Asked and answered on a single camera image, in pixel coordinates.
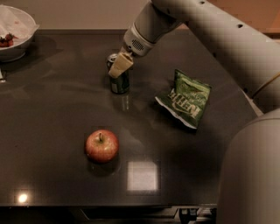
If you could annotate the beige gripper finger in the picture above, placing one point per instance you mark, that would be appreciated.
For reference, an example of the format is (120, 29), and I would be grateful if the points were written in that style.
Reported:
(122, 63)

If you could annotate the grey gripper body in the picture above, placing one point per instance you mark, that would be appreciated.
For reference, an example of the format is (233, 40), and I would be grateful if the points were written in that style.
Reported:
(136, 42)

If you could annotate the green soda can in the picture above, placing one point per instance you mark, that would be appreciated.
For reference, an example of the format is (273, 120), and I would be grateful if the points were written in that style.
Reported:
(121, 84)

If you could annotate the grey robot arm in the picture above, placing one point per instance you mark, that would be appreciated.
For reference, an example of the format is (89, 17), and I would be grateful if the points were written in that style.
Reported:
(250, 174)

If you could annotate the green jalapeno chip bag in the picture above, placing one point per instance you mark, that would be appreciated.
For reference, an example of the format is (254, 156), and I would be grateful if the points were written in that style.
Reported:
(187, 99)

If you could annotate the red apple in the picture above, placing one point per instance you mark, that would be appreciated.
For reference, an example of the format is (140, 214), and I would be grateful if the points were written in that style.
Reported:
(102, 146)

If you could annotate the red strawberries in bowl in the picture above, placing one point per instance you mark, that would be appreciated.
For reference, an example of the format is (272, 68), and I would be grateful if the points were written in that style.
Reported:
(8, 40)

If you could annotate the white bowl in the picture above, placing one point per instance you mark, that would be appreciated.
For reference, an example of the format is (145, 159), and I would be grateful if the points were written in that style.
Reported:
(16, 51)

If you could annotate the white napkin in bowl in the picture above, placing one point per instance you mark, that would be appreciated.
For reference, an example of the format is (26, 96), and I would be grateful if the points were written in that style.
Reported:
(16, 22)

